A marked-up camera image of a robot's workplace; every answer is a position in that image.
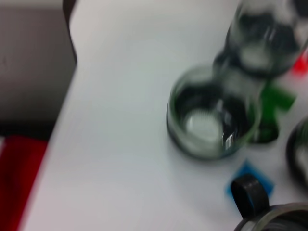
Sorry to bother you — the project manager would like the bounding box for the red background object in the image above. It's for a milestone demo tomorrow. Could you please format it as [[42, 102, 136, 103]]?
[[0, 134, 49, 231]]

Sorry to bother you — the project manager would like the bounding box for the blue square block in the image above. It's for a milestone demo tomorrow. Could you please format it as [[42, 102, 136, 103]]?
[[224, 160, 276, 207]]

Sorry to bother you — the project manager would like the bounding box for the green plastic block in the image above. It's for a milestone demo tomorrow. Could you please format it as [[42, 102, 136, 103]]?
[[261, 80, 297, 114], [250, 105, 281, 145]]

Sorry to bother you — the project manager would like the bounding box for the small orange-red block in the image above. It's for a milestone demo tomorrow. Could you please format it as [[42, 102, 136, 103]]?
[[291, 47, 308, 77]]

